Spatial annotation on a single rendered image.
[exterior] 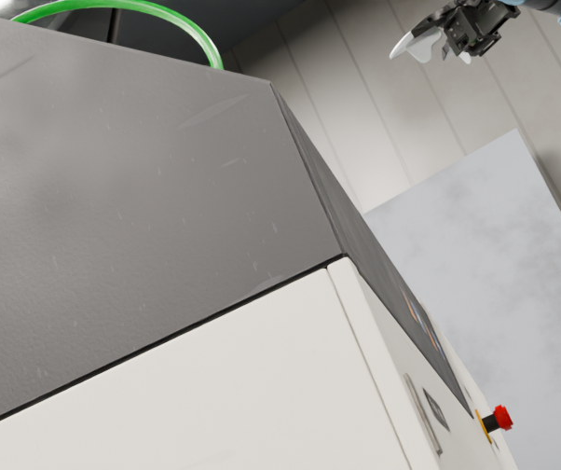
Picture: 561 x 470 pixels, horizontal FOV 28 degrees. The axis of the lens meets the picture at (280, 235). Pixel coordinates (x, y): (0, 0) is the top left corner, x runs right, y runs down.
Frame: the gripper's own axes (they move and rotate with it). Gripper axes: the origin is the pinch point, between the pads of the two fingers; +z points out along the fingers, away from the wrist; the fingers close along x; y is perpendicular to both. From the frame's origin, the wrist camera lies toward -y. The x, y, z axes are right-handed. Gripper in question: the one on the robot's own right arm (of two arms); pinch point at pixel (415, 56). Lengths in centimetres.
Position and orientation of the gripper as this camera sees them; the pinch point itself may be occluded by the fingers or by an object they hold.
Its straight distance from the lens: 195.2
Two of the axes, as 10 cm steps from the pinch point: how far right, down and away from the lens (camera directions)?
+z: -5.6, 5.4, 6.3
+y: 4.4, 8.4, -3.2
